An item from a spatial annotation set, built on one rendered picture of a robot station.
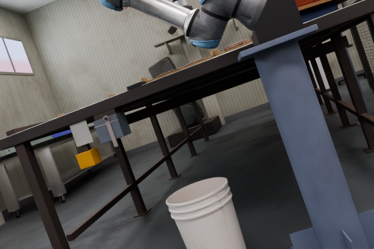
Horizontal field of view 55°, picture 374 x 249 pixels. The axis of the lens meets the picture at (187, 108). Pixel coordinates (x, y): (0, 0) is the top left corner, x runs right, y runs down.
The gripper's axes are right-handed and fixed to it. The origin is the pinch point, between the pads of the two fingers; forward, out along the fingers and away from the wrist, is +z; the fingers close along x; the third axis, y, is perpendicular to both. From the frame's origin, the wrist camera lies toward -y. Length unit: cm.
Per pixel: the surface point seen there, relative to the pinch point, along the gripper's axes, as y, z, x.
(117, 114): -43, 20, -22
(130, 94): -32.4, 13.2, -22.2
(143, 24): -176, -158, 566
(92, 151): -63, 34, -21
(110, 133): -49, 28, -24
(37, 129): -89, 13, -20
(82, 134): -65, 24, -20
